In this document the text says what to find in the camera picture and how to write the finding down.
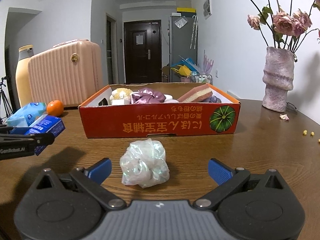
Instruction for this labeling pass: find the wire storage cart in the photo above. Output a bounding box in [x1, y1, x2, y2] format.
[190, 72, 213, 85]

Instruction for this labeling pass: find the white foam wedge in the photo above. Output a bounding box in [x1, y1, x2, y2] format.
[112, 99, 131, 106]

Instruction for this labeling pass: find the blue tissue pack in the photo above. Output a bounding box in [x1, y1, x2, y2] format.
[5, 102, 47, 127]

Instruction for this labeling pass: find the dried pink rose bouquet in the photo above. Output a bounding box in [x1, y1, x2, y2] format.
[247, 0, 319, 53]

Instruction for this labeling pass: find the iridescent white scrunchie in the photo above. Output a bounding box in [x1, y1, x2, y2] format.
[119, 139, 170, 189]

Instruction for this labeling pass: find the small blue box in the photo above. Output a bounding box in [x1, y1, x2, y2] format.
[11, 114, 66, 156]

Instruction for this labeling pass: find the beige water bottle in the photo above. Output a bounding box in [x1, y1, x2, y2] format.
[15, 44, 34, 107]

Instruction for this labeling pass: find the purple knitted pouch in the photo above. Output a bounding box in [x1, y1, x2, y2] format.
[202, 95, 221, 103]

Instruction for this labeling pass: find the fallen rose petal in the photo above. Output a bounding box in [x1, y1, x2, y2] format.
[279, 114, 289, 121]

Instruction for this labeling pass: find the orange fruit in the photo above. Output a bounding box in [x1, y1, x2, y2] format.
[46, 100, 64, 117]

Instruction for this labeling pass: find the pink ribbed suitcase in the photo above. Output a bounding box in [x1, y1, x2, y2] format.
[28, 40, 103, 107]

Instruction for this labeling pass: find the pink satin scrunchie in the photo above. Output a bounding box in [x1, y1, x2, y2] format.
[131, 88, 166, 105]

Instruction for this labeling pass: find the grey refrigerator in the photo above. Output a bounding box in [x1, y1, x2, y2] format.
[169, 16, 197, 67]

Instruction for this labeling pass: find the yellow box on refrigerator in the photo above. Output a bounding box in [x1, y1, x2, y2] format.
[176, 7, 196, 14]

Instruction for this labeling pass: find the pink sponge block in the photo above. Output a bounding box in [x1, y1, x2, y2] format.
[178, 83, 213, 103]

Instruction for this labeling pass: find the pink textured vase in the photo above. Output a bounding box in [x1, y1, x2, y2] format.
[263, 47, 295, 113]

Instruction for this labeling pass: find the dark entrance door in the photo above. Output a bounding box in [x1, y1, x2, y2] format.
[124, 20, 162, 84]

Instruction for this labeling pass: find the lilac fluffy plush tube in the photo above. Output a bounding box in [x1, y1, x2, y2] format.
[164, 94, 178, 103]

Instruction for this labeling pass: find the white yellow plush toy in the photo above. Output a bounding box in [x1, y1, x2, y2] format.
[110, 88, 133, 104]

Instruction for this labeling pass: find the red cardboard pumpkin box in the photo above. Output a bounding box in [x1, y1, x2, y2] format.
[79, 82, 241, 138]

